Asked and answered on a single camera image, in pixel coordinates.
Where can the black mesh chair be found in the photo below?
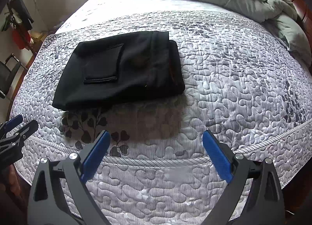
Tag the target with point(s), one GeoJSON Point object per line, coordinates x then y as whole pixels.
{"type": "Point", "coordinates": [8, 75]}

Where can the black pants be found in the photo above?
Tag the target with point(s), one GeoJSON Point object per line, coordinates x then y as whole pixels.
{"type": "Point", "coordinates": [125, 68]}

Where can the grey quilted mattress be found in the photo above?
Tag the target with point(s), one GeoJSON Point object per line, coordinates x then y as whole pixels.
{"type": "Point", "coordinates": [241, 83]}

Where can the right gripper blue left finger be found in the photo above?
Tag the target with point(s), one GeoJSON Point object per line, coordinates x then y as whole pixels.
{"type": "Point", "coordinates": [92, 155]}

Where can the clothes rack with garments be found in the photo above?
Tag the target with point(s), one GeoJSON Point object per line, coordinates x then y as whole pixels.
{"type": "Point", "coordinates": [19, 20]}

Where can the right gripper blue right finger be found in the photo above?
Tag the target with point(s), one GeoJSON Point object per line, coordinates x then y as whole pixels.
{"type": "Point", "coordinates": [221, 156]}

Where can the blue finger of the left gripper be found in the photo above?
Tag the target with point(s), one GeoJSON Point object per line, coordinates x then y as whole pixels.
{"type": "Point", "coordinates": [12, 123]}
{"type": "Point", "coordinates": [27, 130]}

